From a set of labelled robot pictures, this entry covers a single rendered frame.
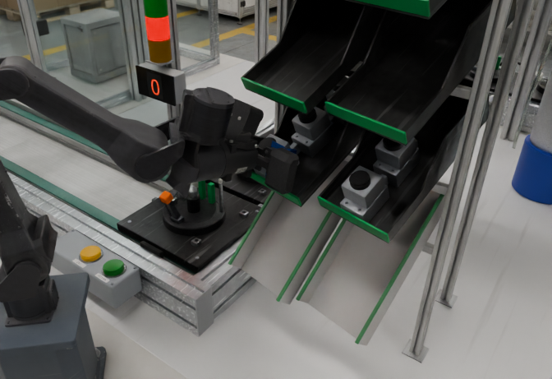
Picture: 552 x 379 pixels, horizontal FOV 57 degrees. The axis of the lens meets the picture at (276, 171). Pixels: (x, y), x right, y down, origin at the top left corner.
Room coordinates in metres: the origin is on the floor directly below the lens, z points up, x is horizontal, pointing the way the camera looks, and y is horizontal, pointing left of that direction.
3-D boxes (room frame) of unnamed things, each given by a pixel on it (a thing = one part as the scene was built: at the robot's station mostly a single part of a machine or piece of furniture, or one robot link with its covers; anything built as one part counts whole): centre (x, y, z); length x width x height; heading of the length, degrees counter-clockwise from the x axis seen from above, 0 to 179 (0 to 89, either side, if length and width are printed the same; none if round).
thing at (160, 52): (1.12, 0.27, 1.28); 0.05 x 0.05 x 0.05
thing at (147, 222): (0.92, 0.18, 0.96); 0.24 x 0.24 x 0.02; 56
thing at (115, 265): (0.75, 0.31, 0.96); 0.04 x 0.04 x 0.02
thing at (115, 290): (0.79, 0.37, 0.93); 0.21 x 0.07 x 0.06; 56
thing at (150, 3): (1.12, 0.27, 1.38); 0.05 x 0.05 x 0.05
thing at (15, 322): (0.55, 0.36, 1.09); 0.07 x 0.07 x 0.06; 11
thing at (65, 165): (1.10, 0.41, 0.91); 0.84 x 0.28 x 0.10; 56
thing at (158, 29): (1.12, 0.27, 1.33); 0.05 x 0.05 x 0.05
